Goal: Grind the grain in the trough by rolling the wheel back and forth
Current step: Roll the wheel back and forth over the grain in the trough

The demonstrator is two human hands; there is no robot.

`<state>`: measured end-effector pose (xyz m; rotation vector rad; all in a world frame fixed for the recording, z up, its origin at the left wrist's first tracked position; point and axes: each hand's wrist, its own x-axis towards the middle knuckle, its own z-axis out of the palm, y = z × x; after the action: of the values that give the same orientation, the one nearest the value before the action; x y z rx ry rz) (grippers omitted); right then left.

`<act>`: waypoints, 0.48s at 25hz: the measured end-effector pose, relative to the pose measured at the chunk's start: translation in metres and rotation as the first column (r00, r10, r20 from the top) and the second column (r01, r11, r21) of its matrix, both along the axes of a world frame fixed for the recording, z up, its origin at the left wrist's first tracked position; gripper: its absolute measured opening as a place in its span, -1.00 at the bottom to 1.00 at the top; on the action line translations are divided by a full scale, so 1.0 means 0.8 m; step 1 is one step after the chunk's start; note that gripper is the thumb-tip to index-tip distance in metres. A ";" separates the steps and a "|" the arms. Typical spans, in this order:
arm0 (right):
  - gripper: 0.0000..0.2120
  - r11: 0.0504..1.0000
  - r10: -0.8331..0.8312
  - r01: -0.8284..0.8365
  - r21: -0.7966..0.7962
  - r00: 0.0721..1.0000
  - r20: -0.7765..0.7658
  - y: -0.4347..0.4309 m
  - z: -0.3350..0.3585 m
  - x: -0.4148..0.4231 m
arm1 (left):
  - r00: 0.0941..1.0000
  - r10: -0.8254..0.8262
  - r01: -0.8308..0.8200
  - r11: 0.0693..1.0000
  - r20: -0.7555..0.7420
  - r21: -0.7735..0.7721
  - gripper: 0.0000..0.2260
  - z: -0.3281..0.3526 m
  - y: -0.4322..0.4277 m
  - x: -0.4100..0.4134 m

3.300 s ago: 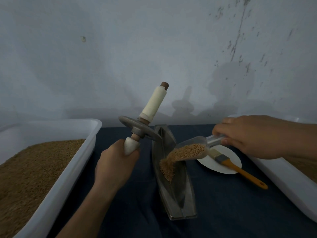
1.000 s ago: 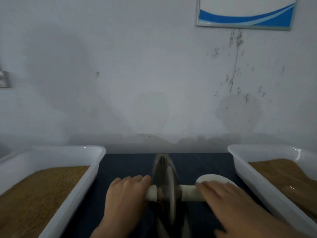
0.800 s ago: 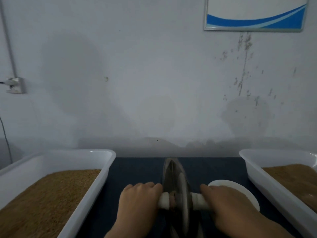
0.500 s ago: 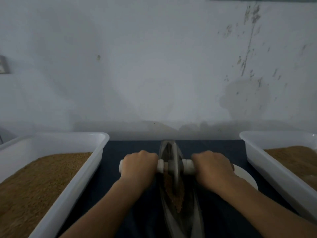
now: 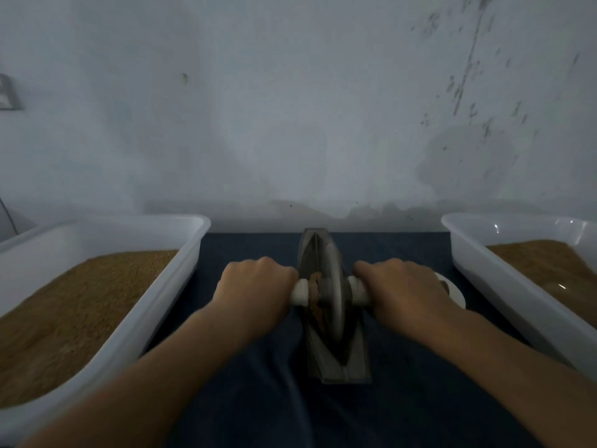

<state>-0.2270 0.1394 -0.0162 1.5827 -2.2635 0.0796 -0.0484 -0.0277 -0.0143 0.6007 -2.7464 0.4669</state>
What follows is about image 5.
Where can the person's left hand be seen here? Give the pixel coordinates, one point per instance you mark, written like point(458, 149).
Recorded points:
point(252, 294)

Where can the person's right forearm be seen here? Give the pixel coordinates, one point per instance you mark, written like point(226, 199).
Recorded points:
point(513, 378)

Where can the boat-shaped metal grinding trough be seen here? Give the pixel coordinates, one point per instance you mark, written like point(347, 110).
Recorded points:
point(338, 366)

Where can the person's right hand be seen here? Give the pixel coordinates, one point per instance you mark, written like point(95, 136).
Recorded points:
point(401, 294)

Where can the dark blue tablecloth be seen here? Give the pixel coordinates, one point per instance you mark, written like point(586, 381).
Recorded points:
point(270, 396)

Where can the person's left forearm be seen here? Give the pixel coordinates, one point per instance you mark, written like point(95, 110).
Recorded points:
point(140, 387)

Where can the white round plate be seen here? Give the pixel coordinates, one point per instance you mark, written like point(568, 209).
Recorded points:
point(453, 292)

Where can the small ground grain portion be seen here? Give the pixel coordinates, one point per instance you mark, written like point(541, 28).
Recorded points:
point(316, 308)

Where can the white plastic tray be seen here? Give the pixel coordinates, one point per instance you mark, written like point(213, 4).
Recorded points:
point(140, 322)
point(508, 294)

